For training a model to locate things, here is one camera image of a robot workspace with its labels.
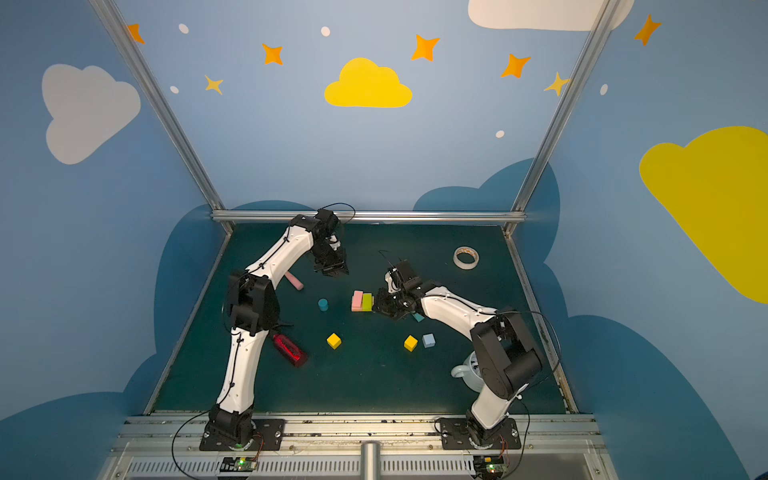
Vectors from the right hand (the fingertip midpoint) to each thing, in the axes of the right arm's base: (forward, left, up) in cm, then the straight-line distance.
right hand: (375, 305), depth 89 cm
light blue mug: (-18, -27, -2) cm, 32 cm away
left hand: (+12, +10, 0) cm, 15 cm away
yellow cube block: (-9, +12, -7) cm, 17 cm away
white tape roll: (+24, -31, -9) cm, 41 cm away
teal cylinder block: (+3, +17, -6) cm, 18 cm away
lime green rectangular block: (+5, +3, -7) cm, 9 cm away
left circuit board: (-41, +32, -9) cm, 53 cm away
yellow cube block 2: (-9, -11, -7) cm, 16 cm away
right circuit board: (-38, -30, -10) cm, 49 cm away
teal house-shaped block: (+1, -14, -8) cm, 16 cm away
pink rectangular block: (+5, +7, -7) cm, 10 cm away
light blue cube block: (-8, -17, -6) cm, 19 cm away
